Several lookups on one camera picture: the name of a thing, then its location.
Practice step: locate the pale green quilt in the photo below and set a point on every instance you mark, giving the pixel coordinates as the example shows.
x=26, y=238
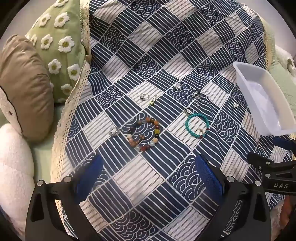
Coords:
x=284, y=83

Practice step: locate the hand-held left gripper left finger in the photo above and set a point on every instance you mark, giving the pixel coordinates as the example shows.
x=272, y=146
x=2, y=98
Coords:
x=91, y=173

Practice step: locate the blue patterned cloth lace trim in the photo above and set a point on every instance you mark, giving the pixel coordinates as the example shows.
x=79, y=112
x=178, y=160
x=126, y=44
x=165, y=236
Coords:
x=150, y=58

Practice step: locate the tan cushion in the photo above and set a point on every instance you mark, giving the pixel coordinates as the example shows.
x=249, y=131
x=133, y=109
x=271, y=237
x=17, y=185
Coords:
x=25, y=76

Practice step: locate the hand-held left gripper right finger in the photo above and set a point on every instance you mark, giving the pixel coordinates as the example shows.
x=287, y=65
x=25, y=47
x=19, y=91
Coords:
x=208, y=178

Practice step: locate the green daisy pillow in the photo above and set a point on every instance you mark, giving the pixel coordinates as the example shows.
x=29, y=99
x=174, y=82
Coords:
x=46, y=30

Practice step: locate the pale green bed sheet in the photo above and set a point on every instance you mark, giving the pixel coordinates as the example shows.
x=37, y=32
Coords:
x=42, y=157

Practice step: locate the white plush toy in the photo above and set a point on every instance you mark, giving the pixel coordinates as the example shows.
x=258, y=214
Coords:
x=288, y=60

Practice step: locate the white fluffy cushion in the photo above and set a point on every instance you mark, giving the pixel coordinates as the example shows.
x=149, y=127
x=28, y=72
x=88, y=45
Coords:
x=13, y=166

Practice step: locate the small flower stud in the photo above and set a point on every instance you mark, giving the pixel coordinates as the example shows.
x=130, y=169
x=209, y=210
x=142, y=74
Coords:
x=235, y=105

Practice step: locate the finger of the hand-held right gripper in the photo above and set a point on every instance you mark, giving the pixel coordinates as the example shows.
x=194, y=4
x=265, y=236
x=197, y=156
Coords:
x=283, y=144
x=261, y=162

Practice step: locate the silver brooch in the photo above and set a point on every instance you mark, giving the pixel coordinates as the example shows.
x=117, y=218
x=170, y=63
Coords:
x=177, y=87

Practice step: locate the white plastic tray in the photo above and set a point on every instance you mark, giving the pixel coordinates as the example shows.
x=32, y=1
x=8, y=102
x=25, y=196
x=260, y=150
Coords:
x=261, y=97

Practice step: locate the yellow-green earring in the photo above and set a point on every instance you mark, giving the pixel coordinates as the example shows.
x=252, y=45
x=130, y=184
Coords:
x=152, y=103

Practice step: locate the person's right forearm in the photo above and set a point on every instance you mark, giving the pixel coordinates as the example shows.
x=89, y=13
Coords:
x=288, y=215

